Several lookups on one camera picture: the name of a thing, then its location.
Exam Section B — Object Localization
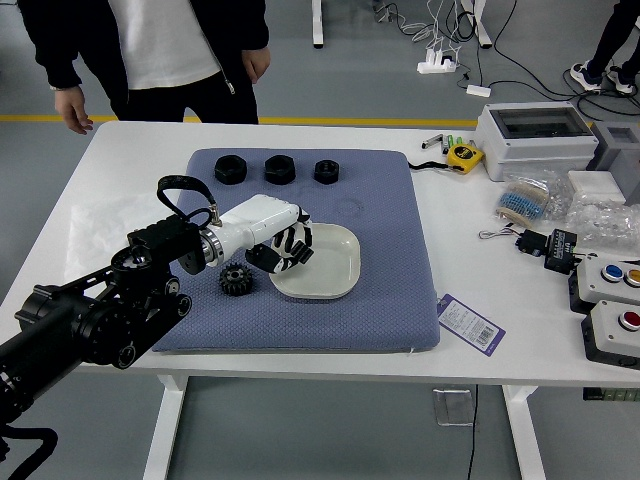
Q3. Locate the black servo with wires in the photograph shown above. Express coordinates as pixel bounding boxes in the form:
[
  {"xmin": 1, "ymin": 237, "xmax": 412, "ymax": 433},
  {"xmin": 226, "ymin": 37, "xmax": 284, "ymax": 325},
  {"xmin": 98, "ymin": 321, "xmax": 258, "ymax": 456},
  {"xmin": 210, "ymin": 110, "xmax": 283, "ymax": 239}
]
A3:
[{"xmin": 478, "ymin": 223, "xmax": 550, "ymax": 260}]

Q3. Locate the person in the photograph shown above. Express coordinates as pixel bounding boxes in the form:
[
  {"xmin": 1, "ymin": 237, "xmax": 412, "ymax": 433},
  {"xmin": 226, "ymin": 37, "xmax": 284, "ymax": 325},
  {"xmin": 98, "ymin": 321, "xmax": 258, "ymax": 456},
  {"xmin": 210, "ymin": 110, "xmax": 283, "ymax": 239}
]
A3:
[
  {"xmin": 17, "ymin": 0, "xmax": 274, "ymax": 136},
  {"xmin": 569, "ymin": 0, "xmax": 640, "ymax": 95}
]

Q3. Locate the clear plastic holder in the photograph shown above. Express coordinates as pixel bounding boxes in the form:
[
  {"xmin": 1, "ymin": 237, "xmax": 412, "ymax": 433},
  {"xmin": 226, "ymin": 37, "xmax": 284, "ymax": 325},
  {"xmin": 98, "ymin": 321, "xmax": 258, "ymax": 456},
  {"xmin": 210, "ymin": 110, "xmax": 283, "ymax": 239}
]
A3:
[{"xmin": 432, "ymin": 388, "xmax": 475, "ymax": 427}]

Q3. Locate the white square dish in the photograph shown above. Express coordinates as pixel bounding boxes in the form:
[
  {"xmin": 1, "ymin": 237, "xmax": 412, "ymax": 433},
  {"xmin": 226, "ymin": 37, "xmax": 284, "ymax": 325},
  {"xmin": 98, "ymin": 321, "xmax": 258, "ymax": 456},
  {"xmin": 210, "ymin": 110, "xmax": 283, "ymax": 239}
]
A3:
[{"xmin": 268, "ymin": 222, "xmax": 362, "ymax": 301}]

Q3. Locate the white power strip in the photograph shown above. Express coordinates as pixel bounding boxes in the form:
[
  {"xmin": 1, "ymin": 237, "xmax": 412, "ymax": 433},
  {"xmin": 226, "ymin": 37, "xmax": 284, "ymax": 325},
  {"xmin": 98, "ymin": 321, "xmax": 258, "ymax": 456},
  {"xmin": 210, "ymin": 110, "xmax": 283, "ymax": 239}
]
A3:
[{"xmin": 416, "ymin": 47, "xmax": 459, "ymax": 76}]

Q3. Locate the white foam block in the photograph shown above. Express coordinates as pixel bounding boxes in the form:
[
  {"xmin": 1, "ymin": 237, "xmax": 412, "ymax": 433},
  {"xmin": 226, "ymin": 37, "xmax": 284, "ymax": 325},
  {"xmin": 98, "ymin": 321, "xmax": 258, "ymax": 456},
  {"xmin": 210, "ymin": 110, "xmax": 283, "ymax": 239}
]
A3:
[{"xmin": 567, "ymin": 170, "xmax": 626, "ymax": 205}]

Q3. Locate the bag of blue resistors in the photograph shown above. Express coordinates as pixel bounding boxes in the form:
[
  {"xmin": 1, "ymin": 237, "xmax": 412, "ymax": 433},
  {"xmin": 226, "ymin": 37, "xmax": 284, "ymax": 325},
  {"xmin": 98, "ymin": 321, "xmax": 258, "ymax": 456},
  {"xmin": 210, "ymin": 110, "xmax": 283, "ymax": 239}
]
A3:
[{"xmin": 494, "ymin": 168, "xmax": 572, "ymax": 224}]

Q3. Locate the yellow tape measure with strap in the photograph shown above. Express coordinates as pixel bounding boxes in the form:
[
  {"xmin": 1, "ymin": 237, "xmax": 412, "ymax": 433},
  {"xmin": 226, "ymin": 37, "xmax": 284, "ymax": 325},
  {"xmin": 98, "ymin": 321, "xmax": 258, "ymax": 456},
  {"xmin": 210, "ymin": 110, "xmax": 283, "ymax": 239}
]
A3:
[{"xmin": 407, "ymin": 143, "xmax": 485, "ymax": 175}]

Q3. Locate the small black hex nut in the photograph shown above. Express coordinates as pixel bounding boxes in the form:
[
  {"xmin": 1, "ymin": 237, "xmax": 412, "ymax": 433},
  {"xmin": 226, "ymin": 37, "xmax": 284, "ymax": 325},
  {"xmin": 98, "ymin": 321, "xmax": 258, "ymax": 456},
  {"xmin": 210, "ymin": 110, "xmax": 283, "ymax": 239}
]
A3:
[{"xmin": 313, "ymin": 159, "xmax": 341, "ymax": 186}]

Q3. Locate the white table leg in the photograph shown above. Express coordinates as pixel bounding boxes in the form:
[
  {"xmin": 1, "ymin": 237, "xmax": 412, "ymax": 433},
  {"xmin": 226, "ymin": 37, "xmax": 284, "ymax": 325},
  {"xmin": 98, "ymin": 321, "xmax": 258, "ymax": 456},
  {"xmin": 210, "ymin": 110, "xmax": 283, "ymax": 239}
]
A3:
[
  {"xmin": 142, "ymin": 373, "xmax": 190, "ymax": 480},
  {"xmin": 502, "ymin": 384, "xmax": 547, "ymax": 480}
]

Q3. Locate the red button box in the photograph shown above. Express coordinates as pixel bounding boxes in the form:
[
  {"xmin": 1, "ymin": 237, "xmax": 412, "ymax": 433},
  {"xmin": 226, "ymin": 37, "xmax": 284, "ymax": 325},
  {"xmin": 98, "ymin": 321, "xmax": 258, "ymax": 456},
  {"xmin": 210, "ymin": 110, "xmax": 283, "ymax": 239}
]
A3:
[{"xmin": 580, "ymin": 299, "xmax": 640, "ymax": 371}]

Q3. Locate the clear plastic parts bag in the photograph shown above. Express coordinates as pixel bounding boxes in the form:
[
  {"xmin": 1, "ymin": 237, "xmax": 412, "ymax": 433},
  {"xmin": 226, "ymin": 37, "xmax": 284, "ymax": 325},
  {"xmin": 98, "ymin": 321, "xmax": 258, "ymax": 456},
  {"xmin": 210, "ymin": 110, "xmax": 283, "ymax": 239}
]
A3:
[{"xmin": 564, "ymin": 192, "xmax": 640, "ymax": 249}]

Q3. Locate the grey square block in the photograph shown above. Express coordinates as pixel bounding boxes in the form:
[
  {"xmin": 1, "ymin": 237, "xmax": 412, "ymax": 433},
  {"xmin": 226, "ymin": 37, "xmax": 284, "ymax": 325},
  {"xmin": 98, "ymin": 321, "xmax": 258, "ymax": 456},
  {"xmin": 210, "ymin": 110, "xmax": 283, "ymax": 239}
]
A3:
[{"xmin": 585, "ymin": 121, "xmax": 640, "ymax": 206}]

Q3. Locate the black power module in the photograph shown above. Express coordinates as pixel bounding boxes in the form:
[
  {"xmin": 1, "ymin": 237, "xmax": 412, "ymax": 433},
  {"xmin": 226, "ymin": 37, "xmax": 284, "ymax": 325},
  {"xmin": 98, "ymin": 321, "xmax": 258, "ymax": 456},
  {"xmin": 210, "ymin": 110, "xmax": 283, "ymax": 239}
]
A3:
[{"xmin": 543, "ymin": 228, "xmax": 579, "ymax": 275}]

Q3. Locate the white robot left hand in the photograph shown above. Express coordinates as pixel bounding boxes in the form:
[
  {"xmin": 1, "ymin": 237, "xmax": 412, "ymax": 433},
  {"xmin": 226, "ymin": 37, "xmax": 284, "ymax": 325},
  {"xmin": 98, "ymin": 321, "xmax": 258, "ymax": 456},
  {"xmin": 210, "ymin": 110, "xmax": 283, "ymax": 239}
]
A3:
[{"xmin": 217, "ymin": 193, "xmax": 315, "ymax": 276}]

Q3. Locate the big black hex nut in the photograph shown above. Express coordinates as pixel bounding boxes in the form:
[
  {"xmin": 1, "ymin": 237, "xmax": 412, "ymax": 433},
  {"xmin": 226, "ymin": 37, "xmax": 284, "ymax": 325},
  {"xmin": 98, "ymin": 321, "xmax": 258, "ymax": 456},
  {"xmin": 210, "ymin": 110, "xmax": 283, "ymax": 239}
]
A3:
[
  {"xmin": 213, "ymin": 154, "xmax": 247, "ymax": 187},
  {"xmin": 263, "ymin": 154, "xmax": 297, "ymax": 186}
]

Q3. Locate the blue-grey padded mat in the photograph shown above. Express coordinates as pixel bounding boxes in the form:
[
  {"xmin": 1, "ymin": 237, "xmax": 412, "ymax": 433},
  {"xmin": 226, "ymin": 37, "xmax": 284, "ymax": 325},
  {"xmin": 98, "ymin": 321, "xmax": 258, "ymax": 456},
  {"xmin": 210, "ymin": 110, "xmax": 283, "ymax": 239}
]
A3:
[{"xmin": 149, "ymin": 147, "xmax": 441, "ymax": 355}]

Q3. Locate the grey enclosure with clear lid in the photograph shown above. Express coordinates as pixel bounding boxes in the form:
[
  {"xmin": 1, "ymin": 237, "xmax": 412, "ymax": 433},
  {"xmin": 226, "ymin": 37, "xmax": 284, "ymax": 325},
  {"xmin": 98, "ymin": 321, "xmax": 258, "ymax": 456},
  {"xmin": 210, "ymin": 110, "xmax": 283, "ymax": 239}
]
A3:
[{"xmin": 473, "ymin": 101, "xmax": 600, "ymax": 182}]

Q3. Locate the person's left hand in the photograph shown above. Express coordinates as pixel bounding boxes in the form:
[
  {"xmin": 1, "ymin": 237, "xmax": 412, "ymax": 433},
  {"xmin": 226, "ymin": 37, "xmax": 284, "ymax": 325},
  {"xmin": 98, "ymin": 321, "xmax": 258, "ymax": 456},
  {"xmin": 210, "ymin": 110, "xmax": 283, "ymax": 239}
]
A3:
[{"xmin": 241, "ymin": 47, "xmax": 273, "ymax": 85}]

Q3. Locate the blue and yellow button box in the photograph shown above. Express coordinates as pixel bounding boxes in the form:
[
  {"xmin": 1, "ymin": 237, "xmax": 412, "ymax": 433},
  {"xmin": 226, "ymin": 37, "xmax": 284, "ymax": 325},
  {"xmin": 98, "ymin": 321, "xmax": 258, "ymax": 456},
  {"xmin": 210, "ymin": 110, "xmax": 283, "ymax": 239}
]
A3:
[{"xmin": 567, "ymin": 255, "xmax": 640, "ymax": 315}]

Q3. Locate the big black gear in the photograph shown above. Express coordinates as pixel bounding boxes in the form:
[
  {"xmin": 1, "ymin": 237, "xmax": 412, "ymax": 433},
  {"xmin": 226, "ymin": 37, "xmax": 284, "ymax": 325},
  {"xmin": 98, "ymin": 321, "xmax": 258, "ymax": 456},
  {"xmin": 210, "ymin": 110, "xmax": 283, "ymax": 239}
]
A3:
[{"xmin": 218, "ymin": 263, "xmax": 254, "ymax": 297}]

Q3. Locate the person's right hand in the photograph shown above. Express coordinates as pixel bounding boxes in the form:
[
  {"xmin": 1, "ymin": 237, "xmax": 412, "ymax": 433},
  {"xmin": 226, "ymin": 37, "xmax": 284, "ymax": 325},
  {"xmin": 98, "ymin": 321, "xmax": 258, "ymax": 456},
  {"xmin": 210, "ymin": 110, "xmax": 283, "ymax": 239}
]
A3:
[{"xmin": 53, "ymin": 87, "xmax": 95, "ymax": 135}]

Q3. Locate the white desk leg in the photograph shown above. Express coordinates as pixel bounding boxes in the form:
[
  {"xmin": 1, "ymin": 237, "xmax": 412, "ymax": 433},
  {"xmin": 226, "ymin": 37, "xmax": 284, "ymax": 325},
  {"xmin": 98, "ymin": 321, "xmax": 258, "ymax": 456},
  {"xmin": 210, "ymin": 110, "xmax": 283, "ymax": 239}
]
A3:
[
  {"xmin": 459, "ymin": 0, "xmax": 494, "ymax": 49},
  {"xmin": 310, "ymin": 0, "xmax": 325, "ymax": 49}
]

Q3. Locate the purple and white tag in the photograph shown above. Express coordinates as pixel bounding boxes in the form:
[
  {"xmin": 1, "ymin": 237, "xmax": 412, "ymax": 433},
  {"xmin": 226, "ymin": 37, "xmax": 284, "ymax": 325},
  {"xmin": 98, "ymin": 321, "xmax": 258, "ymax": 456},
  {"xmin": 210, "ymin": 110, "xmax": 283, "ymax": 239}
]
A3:
[{"xmin": 435, "ymin": 292, "xmax": 506, "ymax": 356}]

